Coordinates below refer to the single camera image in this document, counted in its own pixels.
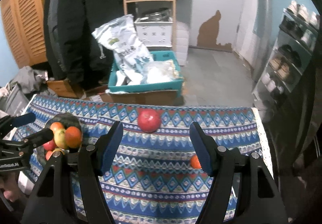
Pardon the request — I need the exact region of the orange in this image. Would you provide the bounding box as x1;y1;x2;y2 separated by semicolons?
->
65;126;83;148

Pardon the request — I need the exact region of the metal shoe rack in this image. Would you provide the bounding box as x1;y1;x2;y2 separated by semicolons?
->
252;0;321;114

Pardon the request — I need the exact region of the steel basin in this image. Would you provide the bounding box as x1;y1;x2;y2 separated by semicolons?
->
140;8;170;22

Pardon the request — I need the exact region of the white printed plastic bag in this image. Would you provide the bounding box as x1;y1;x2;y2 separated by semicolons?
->
92;14;154;76

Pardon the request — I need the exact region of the wooden shelf rack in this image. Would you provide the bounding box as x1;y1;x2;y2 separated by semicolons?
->
122;0;177;50

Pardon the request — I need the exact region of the wooden louvered cabinet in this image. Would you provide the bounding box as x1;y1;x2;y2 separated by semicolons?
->
0;0;55;69

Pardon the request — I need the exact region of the teal plastic crate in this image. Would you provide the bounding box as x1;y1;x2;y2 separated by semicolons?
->
108;50;185;94

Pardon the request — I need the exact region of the dark grey printed bag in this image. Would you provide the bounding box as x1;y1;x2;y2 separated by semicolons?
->
0;83;30;116

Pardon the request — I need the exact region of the stack of white foam boxes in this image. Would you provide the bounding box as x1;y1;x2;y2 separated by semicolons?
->
175;22;190;66

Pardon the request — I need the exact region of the scalloped glass plate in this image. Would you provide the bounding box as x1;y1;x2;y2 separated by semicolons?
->
38;113;84;162

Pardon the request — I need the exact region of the black jacket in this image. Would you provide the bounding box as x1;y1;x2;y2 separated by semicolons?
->
43;0;127;90

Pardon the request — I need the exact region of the clear plastic bag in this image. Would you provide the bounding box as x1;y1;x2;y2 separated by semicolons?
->
143;60;181;84

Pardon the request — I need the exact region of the person's left hand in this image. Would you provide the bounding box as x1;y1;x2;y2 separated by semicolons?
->
0;176;22;202

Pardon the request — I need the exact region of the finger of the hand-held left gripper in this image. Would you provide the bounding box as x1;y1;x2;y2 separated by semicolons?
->
0;113;36;134
15;128;55;155

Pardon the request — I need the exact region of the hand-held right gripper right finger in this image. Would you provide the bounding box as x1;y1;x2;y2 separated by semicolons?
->
189;121;290;224

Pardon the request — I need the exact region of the dark red apple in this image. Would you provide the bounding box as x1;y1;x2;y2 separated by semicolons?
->
43;139;56;152

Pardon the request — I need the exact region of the orange-red apple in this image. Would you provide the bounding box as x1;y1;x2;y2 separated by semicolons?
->
50;122;65;134

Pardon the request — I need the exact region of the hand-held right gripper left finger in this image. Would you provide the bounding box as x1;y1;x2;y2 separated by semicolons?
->
21;121;124;224

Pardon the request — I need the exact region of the small brown cardboard box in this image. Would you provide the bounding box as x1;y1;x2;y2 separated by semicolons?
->
46;79;84;99

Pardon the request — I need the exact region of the small tangerine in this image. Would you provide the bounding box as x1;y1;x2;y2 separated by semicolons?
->
190;155;202;169

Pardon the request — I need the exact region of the white printed box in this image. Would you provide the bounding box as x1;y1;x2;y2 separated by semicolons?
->
134;18;174;47

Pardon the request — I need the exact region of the grey cloth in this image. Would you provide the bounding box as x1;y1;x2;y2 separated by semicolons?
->
11;66;48;94

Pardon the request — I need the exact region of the yellow-green apple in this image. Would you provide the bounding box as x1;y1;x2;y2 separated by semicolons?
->
54;129;70;150

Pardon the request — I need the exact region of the blue patterned tablecloth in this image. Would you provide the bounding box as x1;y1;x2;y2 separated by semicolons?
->
15;94;274;222

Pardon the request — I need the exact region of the small red apple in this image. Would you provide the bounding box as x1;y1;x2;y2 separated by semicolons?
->
137;110;162;134

